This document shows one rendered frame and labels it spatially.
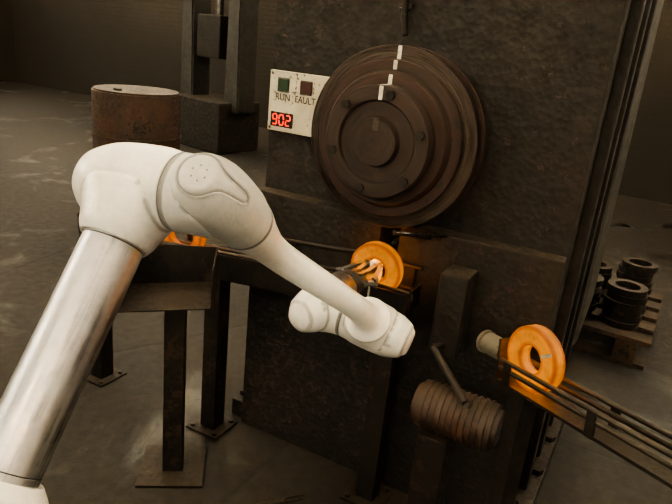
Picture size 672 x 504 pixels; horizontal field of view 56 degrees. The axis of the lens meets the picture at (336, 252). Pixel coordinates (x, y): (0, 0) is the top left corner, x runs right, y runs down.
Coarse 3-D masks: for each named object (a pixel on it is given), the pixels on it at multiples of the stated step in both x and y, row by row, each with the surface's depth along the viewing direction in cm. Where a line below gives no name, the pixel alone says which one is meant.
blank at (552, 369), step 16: (512, 336) 148; (528, 336) 143; (544, 336) 139; (512, 352) 148; (528, 352) 147; (544, 352) 139; (560, 352) 137; (528, 368) 145; (544, 368) 139; (560, 368) 137
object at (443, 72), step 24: (384, 48) 158; (408, 48) 155; (336, 72) 166; (432, 72) 154; (456, 96) 152; (312, 120) 173; (312, 144) 175; (480, 144) 158; (336, 192) 175; (456, 192) 158; (360, 216) 173; (384, 216) 169; (408, 216) 166; (432, 216) 163
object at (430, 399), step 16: (432, 384) 162; (448, 384) 165; (416, 400) 160; (432, 400) 159; (448, 400) 158; (480, 400) 157; (416, 416) 160; (432, 416) 158; (448, 416) 156; (464, 416) 154; (480, 416) 153; (496, 416) 154; (432, 432) 164; (448, 432) 157; (464, 432) 155; (480, 432) 152; (496, 432) 153; (416, 448) 164; (432, 448) 162; (448, 448) 162; (480, 448) 155; (416, 464) 165; (432, 464) 163; (448, 464) 167; (416, 480) 166; (432, 480) 164; (448, 480) 173; (416, 496) 168; (432, 496) 165
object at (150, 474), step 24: (144, 264) 188; (168, 264) 189; (192, 264) 190; (216, 264) 185; (144, 288) 187; (168, 288) 187; (192, 288) 187; (216, 288) 194; (120, 312) 171; (168, 312) 181; (168, 336) 183; (168, 360) 186; (168, 384) 188; (168, 408) 191; (168, 432) 194; (144, 456) 204; (168, 456) 197; (192, 456) 206; (144, 480) 193; (168, 480) 194; (192, 480) 195
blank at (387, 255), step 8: (360, 248) 177; (368, 248) 175; (376, 248) 174; (384, 248) 173; (392, 248) 174; (352, 256) 179; (360, 256) 177; (368, 256) 176; (376, 256) 175; (384, 256) 174; (392, 256) 172; (384, 264) 174; (392, 264) 173; (400, 264) 173; (392, 272) 174; (400, 272) 173; (384, 280) 176; (392, 280) 174; (400, 280) 175
